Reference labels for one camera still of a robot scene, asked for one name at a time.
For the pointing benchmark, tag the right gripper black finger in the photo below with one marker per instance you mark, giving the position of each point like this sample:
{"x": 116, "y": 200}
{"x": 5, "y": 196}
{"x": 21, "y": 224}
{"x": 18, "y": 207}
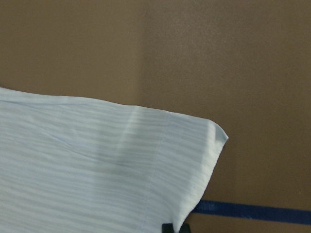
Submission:
{"x": 185, "y": 228}

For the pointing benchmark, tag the light blue button-up shirt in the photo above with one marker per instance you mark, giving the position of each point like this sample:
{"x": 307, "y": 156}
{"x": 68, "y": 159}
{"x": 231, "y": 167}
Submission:
{"x": 83, "y": 165}

